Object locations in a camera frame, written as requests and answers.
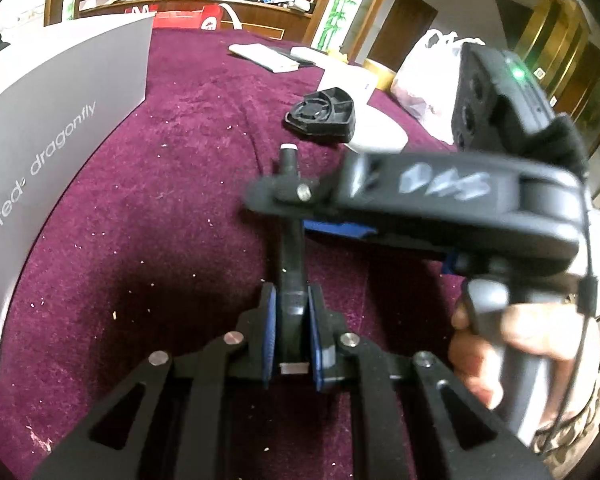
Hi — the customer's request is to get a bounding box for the grey cardboard box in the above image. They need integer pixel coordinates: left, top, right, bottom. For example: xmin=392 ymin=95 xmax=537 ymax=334
xmin=0 ymin=12 xmax=156 ymax=386

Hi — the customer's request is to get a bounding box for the wooden counter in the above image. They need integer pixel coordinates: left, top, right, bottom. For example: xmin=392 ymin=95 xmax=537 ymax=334
xmin=79 ymin=0 xmax=314 ymax=44

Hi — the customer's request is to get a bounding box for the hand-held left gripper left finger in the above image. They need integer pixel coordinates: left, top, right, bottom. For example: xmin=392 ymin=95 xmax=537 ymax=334
xmin=32 ymin=282 xmax=278 ymax=480

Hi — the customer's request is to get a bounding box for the translucent plastic bag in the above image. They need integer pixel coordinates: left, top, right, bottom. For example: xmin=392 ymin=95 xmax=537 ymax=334
xmin=389 ymin=28 xmax=486 ymax=144

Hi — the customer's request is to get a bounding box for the person's right hand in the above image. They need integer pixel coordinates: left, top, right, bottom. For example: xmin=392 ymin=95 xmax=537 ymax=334
xmin=447 ymin=302 xmax=600 ymax=411

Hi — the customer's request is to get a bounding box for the yellow round container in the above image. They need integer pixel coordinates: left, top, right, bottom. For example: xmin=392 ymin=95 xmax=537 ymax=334
xmin=362 ymin=57 xmax=396 ymax=92

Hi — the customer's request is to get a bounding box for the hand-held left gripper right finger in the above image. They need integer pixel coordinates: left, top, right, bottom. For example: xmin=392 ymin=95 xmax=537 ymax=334
xmin=307 ymin=284 xmax=553 ymax=480

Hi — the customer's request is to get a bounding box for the red box white logo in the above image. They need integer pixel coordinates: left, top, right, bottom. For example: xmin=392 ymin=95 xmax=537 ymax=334
xmin=152 ymin=3 xmax=224 ymax=31

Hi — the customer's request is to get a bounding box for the white curved strap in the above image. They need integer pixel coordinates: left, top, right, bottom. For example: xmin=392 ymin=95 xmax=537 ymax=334
xmin=218 ymin=2 xmax=244 ymax=31

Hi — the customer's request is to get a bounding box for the bamboo painted panel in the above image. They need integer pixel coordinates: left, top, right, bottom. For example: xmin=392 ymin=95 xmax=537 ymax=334
xmin=314 ymin=0 xmax=362 ymax=54

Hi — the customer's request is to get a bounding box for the clear tape roll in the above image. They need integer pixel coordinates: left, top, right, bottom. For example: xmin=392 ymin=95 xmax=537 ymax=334
xmin=346 ymin=104 xmax=409 ymax=154

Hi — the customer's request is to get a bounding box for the black marker white cap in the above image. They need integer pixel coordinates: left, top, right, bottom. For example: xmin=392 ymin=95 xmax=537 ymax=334
xmin=279 ymin=143 xmax=312 ymax=373

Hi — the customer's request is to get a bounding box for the black plastic mount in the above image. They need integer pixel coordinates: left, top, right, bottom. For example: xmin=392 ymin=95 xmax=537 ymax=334
xmin=283 ymin=87 xmax=357 ymax=145

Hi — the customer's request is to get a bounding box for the flat white box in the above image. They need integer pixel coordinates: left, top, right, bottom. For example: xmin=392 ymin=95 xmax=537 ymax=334
xmin=228 ymin=43 xmax=301 ymax=74

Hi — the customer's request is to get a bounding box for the thin black cable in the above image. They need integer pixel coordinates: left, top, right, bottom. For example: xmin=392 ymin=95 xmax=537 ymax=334
xmin=532 ymin=200 xmax=599 ymax=453

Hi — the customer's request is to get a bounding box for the person's right forearm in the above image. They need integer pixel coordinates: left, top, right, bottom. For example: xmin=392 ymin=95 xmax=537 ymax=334
xmin=530 ymin=375 xmax=600 ymax=480

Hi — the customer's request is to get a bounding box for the clear plastic labelled container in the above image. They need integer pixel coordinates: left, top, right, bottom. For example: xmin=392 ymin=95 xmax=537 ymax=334
xmin=317 ymin=62 xmax=379 ymax=109

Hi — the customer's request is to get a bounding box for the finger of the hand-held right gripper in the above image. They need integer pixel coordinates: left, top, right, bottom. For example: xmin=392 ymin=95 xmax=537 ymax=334
xmin=302 ymin=219 xmax=461 ymax=267
xmin=244 ymin=152 xmax=526 ymax=243

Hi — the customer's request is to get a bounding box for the dark wooden door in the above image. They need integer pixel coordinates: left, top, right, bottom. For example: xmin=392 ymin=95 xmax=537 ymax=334
xmin=367 ymin=0 xmax=439 ymax=74

